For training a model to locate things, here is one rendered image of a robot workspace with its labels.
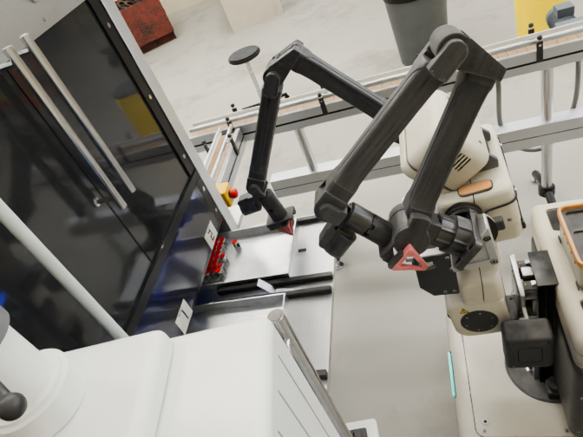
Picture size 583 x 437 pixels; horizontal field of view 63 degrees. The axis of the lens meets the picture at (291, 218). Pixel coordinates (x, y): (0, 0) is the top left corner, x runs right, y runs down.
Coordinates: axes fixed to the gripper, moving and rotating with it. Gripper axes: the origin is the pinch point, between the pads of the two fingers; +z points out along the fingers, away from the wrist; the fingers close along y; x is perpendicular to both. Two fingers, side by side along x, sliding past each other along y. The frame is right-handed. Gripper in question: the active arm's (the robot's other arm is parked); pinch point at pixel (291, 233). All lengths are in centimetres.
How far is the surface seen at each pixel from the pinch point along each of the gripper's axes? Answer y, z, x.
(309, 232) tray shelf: -5.1, 2.9, -1.0
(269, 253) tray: 8.6, 0.3, 6.5
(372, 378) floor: 7, 90, 6
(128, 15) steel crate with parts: 336, -26, -577
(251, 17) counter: 163, 54, -550
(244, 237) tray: 20.4, -1.7, -4.5
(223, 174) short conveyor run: 35, -9, -42
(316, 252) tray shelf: -8.5, 3.5, 9.4
